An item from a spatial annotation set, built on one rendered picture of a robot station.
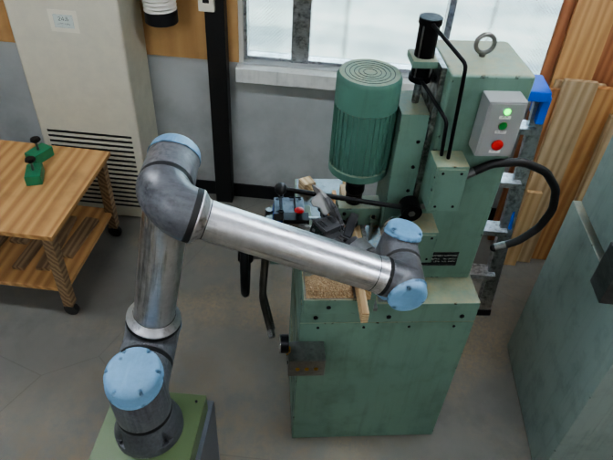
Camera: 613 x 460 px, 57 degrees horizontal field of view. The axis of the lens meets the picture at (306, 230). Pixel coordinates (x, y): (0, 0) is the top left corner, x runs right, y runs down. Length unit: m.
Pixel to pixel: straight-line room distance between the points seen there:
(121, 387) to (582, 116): 2.28
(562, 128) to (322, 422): 1.72
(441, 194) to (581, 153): 1.57
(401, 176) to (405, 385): 0.85
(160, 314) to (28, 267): 1.49
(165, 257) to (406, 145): 0.72
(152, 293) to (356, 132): 0.68
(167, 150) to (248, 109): 1.94
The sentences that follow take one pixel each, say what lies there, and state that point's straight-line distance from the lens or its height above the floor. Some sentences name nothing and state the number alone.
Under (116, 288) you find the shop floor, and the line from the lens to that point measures 3.01.
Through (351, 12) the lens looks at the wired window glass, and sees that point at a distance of 2.97.
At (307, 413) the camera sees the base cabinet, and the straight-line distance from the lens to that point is 2.29.
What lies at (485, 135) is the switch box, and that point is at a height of 1.39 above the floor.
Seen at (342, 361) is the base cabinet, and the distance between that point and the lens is 2.03.
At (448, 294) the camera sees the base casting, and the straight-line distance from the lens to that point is 1.90.
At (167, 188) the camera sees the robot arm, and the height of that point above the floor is 1.45.
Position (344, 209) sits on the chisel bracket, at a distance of 1.77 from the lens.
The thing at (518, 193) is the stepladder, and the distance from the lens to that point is 2.64.
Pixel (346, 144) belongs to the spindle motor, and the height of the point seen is 1.28.
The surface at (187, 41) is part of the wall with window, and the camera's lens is 3.06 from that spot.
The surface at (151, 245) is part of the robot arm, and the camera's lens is 1.39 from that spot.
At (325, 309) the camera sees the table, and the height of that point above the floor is 0.86.
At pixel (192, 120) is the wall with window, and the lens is 3.28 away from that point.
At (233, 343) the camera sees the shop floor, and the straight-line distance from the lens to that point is 2.70.
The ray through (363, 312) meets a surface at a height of 0.94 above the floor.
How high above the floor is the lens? 2.13
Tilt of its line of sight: 41 degrees down
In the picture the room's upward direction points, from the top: 4 degrees clockwise
